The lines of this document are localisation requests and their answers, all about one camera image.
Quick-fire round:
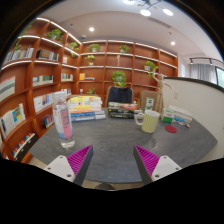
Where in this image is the ceiling air vent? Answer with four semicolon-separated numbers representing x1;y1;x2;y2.
148;16;173;29

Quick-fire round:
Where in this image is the stack of white books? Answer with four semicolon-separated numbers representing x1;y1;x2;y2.
168;104;194;125

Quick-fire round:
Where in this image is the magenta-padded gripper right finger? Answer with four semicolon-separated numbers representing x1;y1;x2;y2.
133;145;183;186

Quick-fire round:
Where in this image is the window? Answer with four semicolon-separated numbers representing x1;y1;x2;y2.
214;66;224;89

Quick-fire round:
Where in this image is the stack of colourful books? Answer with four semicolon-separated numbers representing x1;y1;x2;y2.
68;94;107;123

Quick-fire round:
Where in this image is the dark upholstered chair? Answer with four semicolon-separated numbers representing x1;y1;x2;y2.
105;85;135;108

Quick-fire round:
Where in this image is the clear plastic water bottle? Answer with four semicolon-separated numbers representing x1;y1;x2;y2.
52;91;76;149

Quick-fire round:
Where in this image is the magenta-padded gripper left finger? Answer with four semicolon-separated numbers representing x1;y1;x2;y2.
43;144;94;187

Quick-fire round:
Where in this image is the tall green-white carton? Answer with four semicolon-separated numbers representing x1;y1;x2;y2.
143;97;155;113

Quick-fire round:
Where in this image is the grey curtain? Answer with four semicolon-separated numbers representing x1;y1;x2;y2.
189;63;218;84

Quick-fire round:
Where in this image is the tan chair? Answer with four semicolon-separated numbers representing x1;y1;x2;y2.
139;89;161;113

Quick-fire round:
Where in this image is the yellow striped white mug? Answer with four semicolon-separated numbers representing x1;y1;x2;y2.
134;109;161;134

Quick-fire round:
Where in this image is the branched ceiling lamp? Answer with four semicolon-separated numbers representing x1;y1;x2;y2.
123;0;174;17

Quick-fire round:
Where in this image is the small green-white box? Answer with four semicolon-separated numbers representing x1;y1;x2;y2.
161;108;175;124

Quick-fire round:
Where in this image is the orange wooden shelf unit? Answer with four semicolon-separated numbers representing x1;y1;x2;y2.
0;16;179;164

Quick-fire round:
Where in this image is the flat round red coaster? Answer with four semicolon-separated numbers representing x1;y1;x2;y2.
164;124;178;134

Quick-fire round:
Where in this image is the wooden artist mannequin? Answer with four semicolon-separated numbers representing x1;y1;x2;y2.
151;68;174;114

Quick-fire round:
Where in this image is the black ceiling track rail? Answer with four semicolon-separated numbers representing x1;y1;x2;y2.
189;56;224;66

